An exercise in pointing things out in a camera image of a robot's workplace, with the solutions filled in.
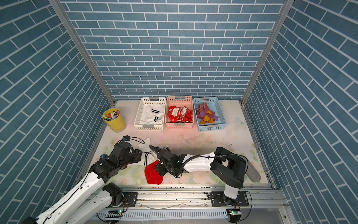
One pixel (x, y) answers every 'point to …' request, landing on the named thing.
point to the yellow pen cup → (113, 117)
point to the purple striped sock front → (205, 115)
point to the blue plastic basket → (212, 102)
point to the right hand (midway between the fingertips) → (158, 167)
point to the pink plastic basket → (180, 101)
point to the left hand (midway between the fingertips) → (143, 152)
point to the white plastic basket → (144, 102)
